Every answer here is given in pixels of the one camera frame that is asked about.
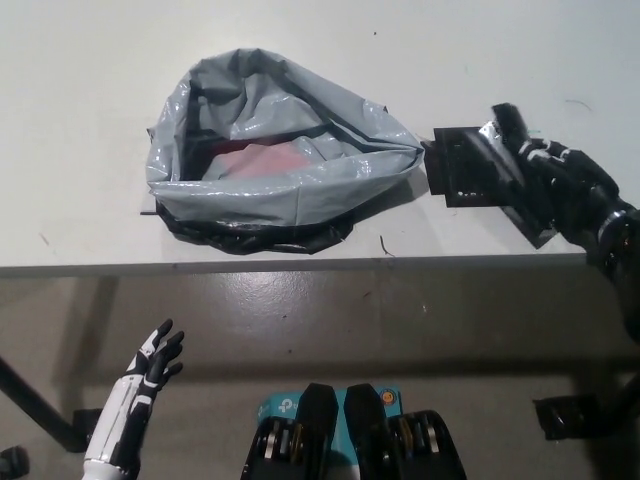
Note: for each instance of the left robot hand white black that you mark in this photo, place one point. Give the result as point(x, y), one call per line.
point(125, 410)

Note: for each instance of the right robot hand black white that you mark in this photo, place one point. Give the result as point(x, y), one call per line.
point(575, 190)

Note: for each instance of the grey and black plastic bag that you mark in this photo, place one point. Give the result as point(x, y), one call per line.
point(235, 205)

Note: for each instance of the black table leg with foot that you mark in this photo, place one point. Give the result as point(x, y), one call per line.
point(35, 405)
point(560, 417)

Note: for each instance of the dark round floor object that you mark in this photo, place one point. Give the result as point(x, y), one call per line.
point(12, 462)

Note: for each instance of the black tape square mark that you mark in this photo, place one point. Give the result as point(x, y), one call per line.
point(450, 165)

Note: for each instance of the robot body black teal blocks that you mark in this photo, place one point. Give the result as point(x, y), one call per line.
point(320, 430)

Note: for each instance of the thin grey flat sheet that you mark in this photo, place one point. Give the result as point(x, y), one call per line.
point(147, 210)

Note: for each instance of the red flat sheet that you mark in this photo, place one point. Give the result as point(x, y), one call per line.
point(265, 160)

